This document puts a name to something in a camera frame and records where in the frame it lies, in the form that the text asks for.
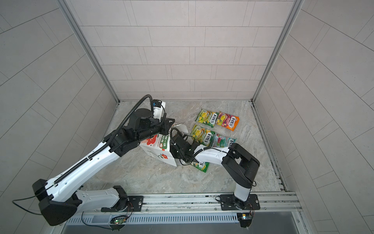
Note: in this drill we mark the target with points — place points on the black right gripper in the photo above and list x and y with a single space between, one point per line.
172 148

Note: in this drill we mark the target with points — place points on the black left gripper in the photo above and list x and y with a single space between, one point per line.
165 127

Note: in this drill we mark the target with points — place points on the white floral paper bag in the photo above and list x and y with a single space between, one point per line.
158 147

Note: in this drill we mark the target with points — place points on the green yellow candy bag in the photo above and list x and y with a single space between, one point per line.
202 135
207 117

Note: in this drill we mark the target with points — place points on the green snack pack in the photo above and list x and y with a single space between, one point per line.
201 166

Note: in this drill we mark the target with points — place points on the teal snack pack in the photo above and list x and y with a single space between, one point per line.
222 141

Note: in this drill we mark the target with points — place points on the orange pink candy bag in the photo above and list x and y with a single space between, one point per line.
228 121

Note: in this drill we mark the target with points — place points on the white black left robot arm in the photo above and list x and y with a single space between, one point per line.
61 197

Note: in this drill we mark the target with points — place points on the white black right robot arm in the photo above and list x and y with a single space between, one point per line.
237 161

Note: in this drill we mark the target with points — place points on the white ventilation grille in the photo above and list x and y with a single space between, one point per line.
106 220

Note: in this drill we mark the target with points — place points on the right green circuit board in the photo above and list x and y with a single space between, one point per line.
245 219

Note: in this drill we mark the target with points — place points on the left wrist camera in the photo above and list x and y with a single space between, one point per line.
158 109

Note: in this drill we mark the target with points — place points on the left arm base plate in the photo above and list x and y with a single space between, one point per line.
131 204

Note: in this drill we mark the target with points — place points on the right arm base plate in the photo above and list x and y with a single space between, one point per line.
231 203

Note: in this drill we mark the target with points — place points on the aluminium mounting rail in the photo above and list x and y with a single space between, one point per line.
206 203

